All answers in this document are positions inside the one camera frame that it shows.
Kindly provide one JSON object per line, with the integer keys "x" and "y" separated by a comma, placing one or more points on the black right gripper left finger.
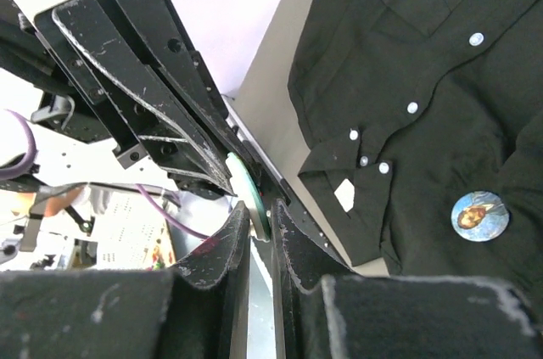
{"x": 197, "y": 308}

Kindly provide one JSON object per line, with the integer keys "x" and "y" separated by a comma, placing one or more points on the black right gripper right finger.
{"x": 322, "y": 309}

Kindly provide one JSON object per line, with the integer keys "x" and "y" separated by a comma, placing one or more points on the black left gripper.
{"x": 151, "y": 92}

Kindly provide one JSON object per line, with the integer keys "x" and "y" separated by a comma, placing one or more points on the iridescent round brooch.
{"x": 244, "y": 187}

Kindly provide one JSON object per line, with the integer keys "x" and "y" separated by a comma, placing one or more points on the black button-up shirt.
{"x": 406, "y": 106}

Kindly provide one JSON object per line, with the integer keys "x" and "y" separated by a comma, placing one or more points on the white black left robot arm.
{"x": 227, "y": 34}

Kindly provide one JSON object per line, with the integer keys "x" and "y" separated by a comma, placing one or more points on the round portrait brooch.
{"x": 479, "y": 216}

